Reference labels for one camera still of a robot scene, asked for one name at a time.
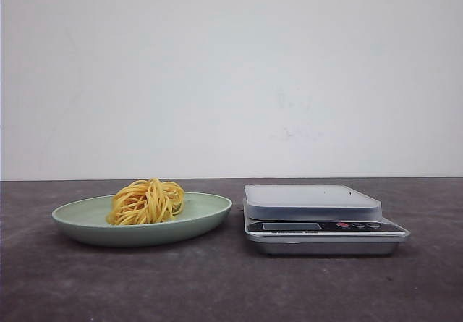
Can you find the yellow vermicelli noodle bundle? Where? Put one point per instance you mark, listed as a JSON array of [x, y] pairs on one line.
[[146, 202]]

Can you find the silver digital kitchen scale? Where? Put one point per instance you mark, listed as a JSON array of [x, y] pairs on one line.
[[317, 220]]

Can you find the light green round plate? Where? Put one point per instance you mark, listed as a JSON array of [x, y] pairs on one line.
[[85, 221]]

